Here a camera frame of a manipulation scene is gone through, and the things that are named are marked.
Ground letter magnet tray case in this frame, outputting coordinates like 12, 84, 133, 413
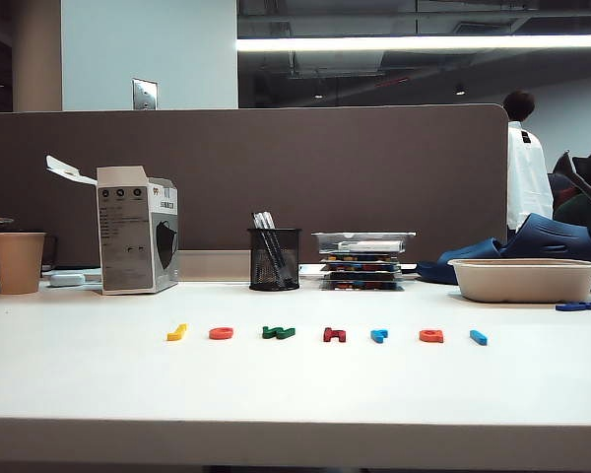
320, 271, 404, 282
318, 280, 406, 293
319, 252, 400, 264
320, 262, 404, 273

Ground black white marker pen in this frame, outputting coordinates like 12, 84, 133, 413
261, 211, 297, 288
251, 212, 287, 288

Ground black mesh pen holder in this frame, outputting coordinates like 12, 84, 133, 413
247, 227, 302, 292

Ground clear plastic case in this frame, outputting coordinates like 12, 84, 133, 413
310, 231, 418, 255

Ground brown desk partition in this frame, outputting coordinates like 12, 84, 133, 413
0, 102, 509, 270

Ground dark blue foam slipper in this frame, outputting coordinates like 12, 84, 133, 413
500, 212, 591, 261
415, 236, 507, 286

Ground white grey mask box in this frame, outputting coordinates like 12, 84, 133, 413
45, 155, 181, 296

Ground small white earbuds case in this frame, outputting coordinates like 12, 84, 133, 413
48, 272, 87, 288

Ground long ceiling light strip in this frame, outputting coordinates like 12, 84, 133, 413
235, 33, 591, 52

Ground beige pulp bowl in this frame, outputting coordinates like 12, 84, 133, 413
446, 257, 591, 304

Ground person in white shirt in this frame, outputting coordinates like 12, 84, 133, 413
501, 89, 556, 242

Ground brown paper cup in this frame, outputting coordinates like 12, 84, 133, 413
0, 232, 47, 296

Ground seated person dark clothes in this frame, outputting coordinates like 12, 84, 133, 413
551, 128, 591, 237

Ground metal wall switch plate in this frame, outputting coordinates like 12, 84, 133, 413
131, 77, 160, 110

